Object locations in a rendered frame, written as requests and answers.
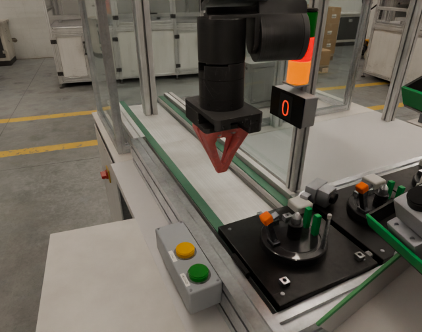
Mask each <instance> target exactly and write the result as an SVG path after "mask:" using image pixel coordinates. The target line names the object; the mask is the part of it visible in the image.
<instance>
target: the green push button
mask: <svg viewBox="0 0 422 332"><path fill-rule="evenodd" d="M188 276H189V278H190V279H191V280H192V281H194V282H202V281H204V280H206V279H207V278H208V276H209V269H208V267H207V266H206V265H203V264H200V263H197V264H194V265H192V266H191V267H190V268H189V270H188Z"/></svg>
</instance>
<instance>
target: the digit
mask: <svg viewBox="0 0 422 332"><path fill-rule="evenodd" d="M292 101H293V97H292V96H289V95H287V94H285V93H282V92H280V101H279V108H278V116H280V117H282V118H283V119H286V120H287V121H290V117H291V112H292Z"/></svg>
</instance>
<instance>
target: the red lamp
mask: <svg viewBox="0 0 422 332"><path fill-rule="evenodd" d="M314 39H315V38H314V37H313V38H310V40H309V46H308V49H307V52H306V54H305V56H304V57H303V58H302V59H300V60H290V61H295V62H309V61H311V58H312V53H313V44H314Z"/></svg>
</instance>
